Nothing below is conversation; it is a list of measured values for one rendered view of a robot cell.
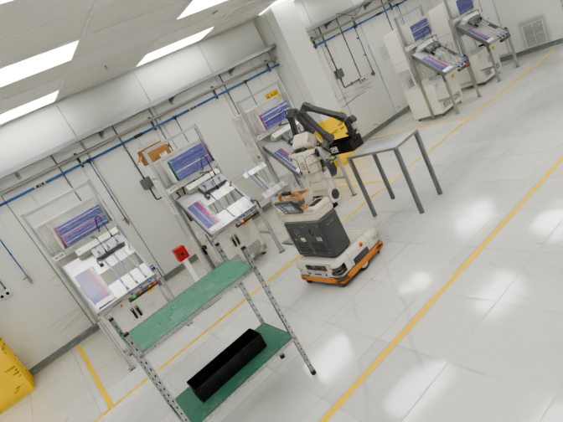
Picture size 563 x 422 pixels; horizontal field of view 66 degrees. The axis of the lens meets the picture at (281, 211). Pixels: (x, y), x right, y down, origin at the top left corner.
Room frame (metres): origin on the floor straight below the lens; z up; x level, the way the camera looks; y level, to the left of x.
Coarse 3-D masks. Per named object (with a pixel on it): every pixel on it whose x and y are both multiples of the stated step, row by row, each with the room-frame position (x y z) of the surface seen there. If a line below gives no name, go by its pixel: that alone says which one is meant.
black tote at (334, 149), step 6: (342, 138) 4.34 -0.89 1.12; (348, 138) 4.28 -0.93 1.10; (360, 138) 4.14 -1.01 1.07; (330, 144) 4.50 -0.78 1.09; (336, 144) 4.20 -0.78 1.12; (342, 144) 4.14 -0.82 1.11; (348, 144) 4.08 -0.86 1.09; (354, 144) 4.08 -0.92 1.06; (360, 144) 4.12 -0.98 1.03; (336, 150) 4.23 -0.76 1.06; (342, 150) 4.16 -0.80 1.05; (348, 150) 4.10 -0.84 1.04; (330, 156) 4.32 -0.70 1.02
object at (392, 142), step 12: (408, 132) 4.55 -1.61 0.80; (372, 144) 4.84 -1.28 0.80; (384, 144) 4.59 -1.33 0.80; (396, 144) 4.34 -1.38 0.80; (420, 144) 4.51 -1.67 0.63; (360, 156) 4.68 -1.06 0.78; (396, 156) 4.30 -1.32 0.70; (432, 168) 4.52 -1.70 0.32; (360, 180) 4.84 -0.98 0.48; (384, 180) 5.07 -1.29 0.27; (408, 180) 4.28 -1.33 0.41; (432, 180) 4.53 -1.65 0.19; (372, 204) 4.84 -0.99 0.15; (420, 204) 4.28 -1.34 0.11
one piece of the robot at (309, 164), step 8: (304, 152) 4.00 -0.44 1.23; (312, 152) 3.98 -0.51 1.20; (296, 160) 4.12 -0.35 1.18; (304, 160) 4.03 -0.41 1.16; (312, 160) 3.96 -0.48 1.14; (320, 160) 4.10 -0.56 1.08; (304, 168) 4.05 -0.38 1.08; (312, 168) 4.01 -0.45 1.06; (320, 168) 4.06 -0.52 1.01; (312, 176) 4.08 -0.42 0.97; (320, 176) 4.05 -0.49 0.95; (312, 184) 4.14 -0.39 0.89; (320, 184) 4.05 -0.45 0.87; (328, 184) 4.02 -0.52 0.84; (336, 184) 4.07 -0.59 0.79; (320, 192) 4.08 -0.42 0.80; (328, 192) 4.00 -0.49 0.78; (336, 192) 4.04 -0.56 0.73; (336, 200) 4.02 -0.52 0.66
